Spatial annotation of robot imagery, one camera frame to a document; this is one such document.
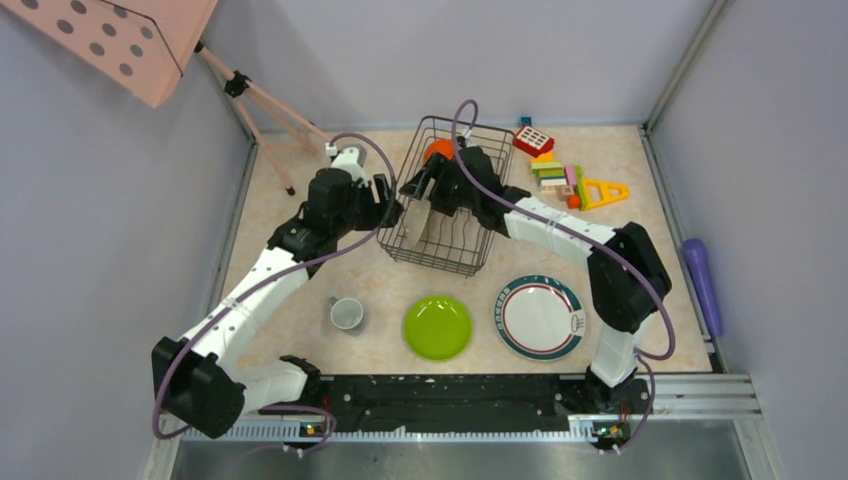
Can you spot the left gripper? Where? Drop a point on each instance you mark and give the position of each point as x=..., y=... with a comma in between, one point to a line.
x=377, y=209

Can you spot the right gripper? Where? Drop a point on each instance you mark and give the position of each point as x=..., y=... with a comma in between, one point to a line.
x=418, y=186

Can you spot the woven bamboo tray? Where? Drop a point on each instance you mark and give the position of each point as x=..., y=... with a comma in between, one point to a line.
x=415, y=222

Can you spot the grey wire dish rack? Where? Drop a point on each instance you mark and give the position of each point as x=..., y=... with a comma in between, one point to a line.
x=441, y=227

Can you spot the orange bowl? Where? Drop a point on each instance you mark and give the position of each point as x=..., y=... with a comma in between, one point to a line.
x=443, y=147

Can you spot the white plate green red rim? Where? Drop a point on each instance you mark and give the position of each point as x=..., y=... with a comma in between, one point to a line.
x=539, y=318

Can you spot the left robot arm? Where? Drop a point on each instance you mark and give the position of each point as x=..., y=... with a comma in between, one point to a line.
x=197, y=378

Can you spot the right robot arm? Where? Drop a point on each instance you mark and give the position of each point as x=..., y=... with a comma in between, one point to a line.
x=628, y=280

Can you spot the small grey mug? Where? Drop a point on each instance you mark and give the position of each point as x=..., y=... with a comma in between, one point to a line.
x=347, y=314

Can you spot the red toy block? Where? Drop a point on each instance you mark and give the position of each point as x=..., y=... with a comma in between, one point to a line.
x=532, y=141

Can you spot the pink tripod stand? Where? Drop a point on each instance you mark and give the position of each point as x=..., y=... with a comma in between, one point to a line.
x=241, y=89

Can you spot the stack of coloured blocks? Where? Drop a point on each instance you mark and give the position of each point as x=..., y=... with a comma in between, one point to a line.
x=562, y=179

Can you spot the yellow toy triangle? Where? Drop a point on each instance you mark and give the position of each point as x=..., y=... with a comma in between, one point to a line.
x=597, y=193

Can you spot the pink perforated board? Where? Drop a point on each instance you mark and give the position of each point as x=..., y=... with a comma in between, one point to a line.
x=143, y=45

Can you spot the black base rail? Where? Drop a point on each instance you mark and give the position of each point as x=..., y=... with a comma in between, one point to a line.
x=497, y=405

